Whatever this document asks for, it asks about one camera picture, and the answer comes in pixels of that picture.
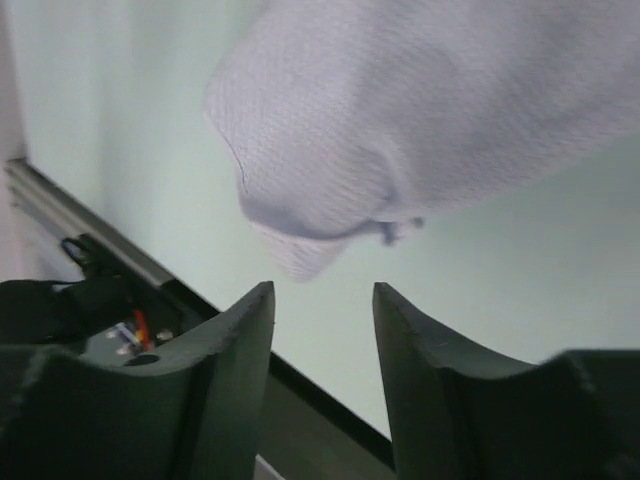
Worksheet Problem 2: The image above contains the light blue cloth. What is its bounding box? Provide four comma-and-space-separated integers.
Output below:
206, 1, 639, 281

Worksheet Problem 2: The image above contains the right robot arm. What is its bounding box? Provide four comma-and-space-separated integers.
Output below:
1, 278, 639, 479

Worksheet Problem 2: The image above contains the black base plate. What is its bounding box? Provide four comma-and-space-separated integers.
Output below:
74, 234, 396, 471

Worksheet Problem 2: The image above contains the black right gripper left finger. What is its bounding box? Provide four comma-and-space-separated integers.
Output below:
1, 282, 275, 479

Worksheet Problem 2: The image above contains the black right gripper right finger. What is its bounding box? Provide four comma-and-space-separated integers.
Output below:
373, 283, 639, 479

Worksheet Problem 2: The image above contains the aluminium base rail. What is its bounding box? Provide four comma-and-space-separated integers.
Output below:
5, 158, 219, 329

